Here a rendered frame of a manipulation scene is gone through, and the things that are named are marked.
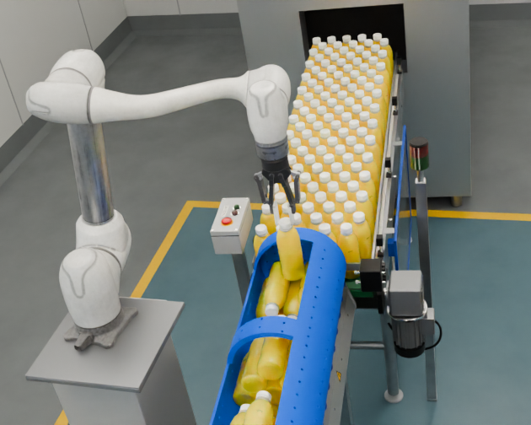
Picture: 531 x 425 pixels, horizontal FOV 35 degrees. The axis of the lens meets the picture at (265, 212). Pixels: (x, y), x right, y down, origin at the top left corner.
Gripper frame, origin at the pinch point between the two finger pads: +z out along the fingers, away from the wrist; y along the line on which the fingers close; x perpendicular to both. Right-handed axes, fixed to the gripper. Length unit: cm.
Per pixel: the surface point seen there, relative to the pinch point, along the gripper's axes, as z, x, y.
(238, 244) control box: 32.0, 26.4, -25.0
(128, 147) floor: 137, 266, -173
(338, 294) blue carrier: 24.2, -7.6, 14.4
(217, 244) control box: 32, 26, -32
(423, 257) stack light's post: 59, 53, 35
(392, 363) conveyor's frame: 114, 52, 21
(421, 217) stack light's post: 41, 53, 36
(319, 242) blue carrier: 15.1, 5.6, 7.9
